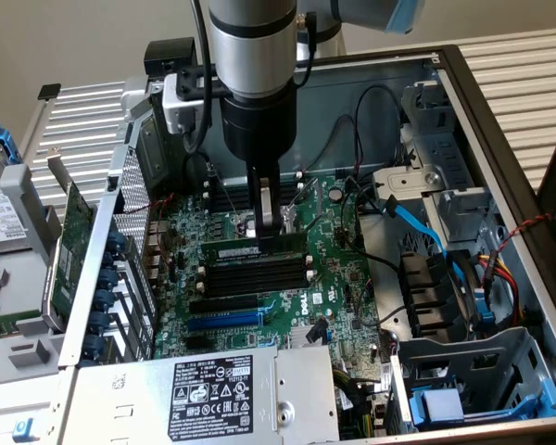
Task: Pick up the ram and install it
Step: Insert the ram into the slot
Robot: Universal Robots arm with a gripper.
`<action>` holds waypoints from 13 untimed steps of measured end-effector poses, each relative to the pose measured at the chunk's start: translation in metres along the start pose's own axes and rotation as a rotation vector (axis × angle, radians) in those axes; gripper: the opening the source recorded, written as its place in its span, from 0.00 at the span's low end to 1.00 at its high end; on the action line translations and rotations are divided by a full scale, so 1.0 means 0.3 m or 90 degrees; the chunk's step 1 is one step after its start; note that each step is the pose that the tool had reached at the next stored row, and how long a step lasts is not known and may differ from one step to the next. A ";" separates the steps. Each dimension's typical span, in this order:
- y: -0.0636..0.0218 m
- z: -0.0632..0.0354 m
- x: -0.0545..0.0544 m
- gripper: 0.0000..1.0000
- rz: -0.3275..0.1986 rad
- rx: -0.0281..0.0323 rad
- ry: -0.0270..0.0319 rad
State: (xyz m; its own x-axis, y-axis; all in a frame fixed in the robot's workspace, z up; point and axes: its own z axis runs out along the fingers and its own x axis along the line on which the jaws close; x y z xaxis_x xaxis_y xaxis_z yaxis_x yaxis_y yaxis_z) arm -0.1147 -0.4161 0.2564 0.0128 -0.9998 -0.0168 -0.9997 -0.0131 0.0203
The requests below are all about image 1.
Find black wire loop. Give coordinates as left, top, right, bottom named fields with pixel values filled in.
left=353, top=85, right=403, bottom=186

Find open PC case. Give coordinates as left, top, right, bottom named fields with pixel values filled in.
left=57, top=44, right=556, bottom=445

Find black box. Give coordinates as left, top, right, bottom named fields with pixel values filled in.
left=143, top=39, right=199, bottom=78

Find blue SATA wire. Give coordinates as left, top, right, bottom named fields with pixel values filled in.
left=383, top=194, right=496, bottom=325

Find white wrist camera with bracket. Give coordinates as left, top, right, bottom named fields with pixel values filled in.
left=161, top=64, right=228, bottom=136

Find blue expansion slot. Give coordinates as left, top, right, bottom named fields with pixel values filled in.
left=187, top=312, right=264, bottom=332

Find CPU socket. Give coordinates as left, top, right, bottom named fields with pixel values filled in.
left=234, top=210, right=302, bottom=241

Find black RAM slot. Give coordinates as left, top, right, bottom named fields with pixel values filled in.
left=207, top=183, right=305, bottom=197
left=207, top=174, right=305, bottom=189
left=203, top=253, right=317, bottom=274
left=201, top=261, right=317, bottom=283
left=207, top=191, right=305, bottom=205
left=198, top=279, right=317, bottom=301
left=199, top=271, right=317, bottom=291
left=207, top=198, right=305, bottom=213

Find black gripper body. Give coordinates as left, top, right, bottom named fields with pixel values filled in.
left=220, top=90, right=298, bottom=181

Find green motherboard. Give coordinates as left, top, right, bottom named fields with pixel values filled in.
left=155, top=173, right=399, bottom=370

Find black fan shroud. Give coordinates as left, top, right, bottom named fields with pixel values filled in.
left=398, top=249, right=482, bottom=340

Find red black twisted wire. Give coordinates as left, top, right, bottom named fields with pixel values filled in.
left=490, top=211, right=556, bottom=261
left=113, top=192, right=177, bottom=219

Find short black expansion slot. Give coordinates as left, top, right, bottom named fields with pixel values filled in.
left=184, top=336, right=217, bottom=351

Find green graphics card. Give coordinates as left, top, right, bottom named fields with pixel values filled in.
left=39, top=147, right=98, bottom=333

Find silver power supply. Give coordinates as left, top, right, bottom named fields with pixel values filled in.
left=73, top=345, right=342, bottom=445

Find yellow red power wires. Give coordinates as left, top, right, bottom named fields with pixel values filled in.
left=479, top=249, right=528, bottom=326

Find silver hard disk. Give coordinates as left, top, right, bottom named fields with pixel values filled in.
left=0, top=141, right=29, bottom=254

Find silver finned heatsink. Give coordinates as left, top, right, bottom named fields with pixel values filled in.
left=288, top=324, right=331, bottom=350

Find grey parts rack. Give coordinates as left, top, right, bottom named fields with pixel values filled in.
left=0, top=161, right=70, bottom=388

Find thin metal locking lever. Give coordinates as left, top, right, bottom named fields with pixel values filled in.
left=209, top=169, right=242, bottom=226

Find yellow black wire bundle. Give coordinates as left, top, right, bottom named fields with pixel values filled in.
left=332, top=365, right=386, bottom=439

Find metal disk bay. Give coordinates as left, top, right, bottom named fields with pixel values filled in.
left=388, top=326, right=556, bottom=433
left=370, top=81, right=498, bottom=243

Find black arm cable with plug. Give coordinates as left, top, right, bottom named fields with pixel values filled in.
left=295, top=11, right=320, bottom=88

